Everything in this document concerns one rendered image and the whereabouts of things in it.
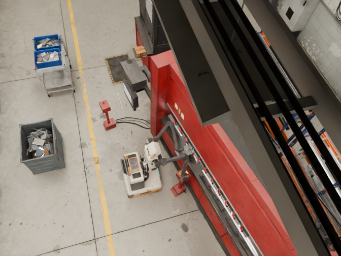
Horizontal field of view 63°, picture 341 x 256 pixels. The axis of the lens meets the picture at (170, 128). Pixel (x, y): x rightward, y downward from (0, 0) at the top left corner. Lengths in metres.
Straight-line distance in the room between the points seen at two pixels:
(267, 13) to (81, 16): 8.30
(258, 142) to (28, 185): 5.83
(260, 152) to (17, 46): 8.11
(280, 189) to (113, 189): 5.33
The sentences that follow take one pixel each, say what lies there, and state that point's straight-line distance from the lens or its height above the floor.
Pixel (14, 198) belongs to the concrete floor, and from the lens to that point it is 6.12.
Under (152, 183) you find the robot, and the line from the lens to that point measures 5.36.
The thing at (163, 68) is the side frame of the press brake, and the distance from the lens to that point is 4.19.
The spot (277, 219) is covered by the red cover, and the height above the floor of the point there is 2.30.
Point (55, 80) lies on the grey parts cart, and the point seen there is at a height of 0.33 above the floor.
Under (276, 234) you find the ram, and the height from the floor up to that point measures 2.05.
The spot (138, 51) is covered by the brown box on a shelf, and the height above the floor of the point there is 1.10.
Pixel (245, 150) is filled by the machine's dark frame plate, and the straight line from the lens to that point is 3.58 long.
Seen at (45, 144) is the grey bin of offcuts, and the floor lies 0.56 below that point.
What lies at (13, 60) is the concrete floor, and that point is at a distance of 8.08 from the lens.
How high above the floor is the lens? 5.35
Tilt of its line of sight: 60 degrees down
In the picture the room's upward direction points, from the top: 7 degrees clockwise
